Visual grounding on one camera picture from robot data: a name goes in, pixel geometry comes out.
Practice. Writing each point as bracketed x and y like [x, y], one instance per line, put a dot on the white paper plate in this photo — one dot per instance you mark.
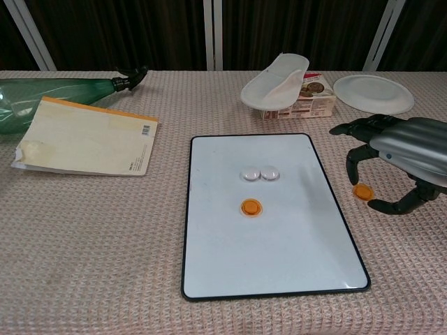
[373, 94]

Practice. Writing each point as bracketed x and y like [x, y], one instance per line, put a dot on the red white cookie box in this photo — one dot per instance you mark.
[314, 101]

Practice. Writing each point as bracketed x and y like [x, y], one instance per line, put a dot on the beige woven tablecloth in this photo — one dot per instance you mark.
[87, 244]

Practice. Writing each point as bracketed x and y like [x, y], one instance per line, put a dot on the green plastic spray bottle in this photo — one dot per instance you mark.
[52, 90]

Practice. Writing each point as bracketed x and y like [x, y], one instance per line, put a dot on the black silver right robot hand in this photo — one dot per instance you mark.
[415, 146]

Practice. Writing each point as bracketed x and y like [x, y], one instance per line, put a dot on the yellow paperback notebook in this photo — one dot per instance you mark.
[94, 139]

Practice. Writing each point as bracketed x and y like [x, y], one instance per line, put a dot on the white magnetic board black rim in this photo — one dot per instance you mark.
[279, 244]

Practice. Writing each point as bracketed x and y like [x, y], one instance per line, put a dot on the white partition frame post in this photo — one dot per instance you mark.
[31, 38]
[213, 35]
[382, 38]

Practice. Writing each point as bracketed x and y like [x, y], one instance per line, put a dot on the white cloth slipper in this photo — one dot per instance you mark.
[265, 90]

